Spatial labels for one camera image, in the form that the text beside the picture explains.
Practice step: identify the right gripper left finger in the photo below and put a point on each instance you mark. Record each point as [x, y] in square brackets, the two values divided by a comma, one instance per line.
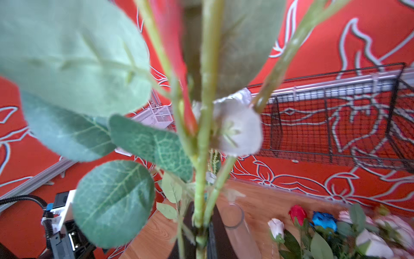
[185, 242]

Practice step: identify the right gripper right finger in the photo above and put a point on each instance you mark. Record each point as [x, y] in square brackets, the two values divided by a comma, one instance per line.
[218, 244]

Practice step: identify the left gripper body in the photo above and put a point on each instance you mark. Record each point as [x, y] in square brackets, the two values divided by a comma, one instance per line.
[71, 243]

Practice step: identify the white rose stem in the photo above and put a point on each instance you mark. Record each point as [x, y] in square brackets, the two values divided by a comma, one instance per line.
[277, 230]

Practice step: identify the red rose stem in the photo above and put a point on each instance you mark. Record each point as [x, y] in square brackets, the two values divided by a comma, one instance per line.
[297, 215]

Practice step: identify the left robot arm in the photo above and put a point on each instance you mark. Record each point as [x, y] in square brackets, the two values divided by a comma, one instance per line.
[21, 229]

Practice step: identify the clear glass vase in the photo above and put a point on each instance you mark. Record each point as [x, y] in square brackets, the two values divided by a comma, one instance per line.
[238, 232]

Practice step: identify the blue rose stem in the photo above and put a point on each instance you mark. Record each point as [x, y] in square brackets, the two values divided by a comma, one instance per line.
[324, 220]

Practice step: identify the black wire wall basket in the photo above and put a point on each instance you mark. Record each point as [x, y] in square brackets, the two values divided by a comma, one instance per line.
[362, 117]

